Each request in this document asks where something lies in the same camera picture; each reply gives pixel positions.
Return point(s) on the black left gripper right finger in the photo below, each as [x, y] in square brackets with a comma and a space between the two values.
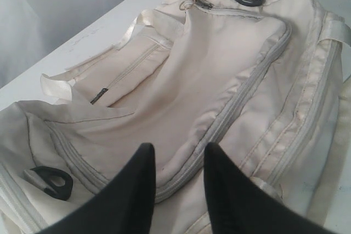
[236, 204]

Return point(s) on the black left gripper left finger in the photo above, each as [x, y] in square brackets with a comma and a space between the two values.
[125, 205]

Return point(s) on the cream fabric duffel bag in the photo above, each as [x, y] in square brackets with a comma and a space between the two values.
[260, 78]

